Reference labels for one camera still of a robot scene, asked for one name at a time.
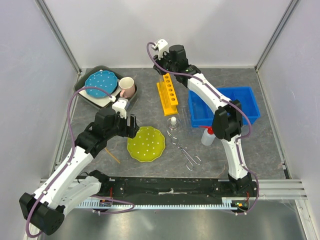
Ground pink mug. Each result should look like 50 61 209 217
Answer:
118 77 136 99

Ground metal crucible tongs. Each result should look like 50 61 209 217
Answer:
166 130 202 171

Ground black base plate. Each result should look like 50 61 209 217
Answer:
97 176 258 203

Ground white square plate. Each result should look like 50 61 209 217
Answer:
78 86 121 108

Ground white wash bottle red cap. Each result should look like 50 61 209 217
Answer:
200 126 216 147

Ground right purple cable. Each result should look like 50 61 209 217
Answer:
145 41 261 216

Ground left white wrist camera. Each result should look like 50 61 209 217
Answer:
111 97 130 119

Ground glass flask white stopper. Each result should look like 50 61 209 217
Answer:
167 116 181 132

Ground yellow test tube rack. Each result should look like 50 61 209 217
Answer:
156 73 179 116

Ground blue plastic bin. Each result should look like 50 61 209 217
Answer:
188 86 261 128

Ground purple cable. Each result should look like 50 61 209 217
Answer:
145 41 261 216
25 86 136 238

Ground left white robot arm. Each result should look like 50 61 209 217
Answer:
19 108 139 238

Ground slotted cable duct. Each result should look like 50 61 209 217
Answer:
76 197 249 212

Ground green dotted plate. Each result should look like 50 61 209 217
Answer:
127 126 166 163

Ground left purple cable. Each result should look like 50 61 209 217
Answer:
25 86 136 238

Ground blue dotted plate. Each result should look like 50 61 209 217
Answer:
84 70 118 99

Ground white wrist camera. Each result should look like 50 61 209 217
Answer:
111 97 130 119
151 38 169 60

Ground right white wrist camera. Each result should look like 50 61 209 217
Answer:
151 38 169 60

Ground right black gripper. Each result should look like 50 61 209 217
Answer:
153 49 177 76

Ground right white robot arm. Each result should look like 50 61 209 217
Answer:
146 39 260 197

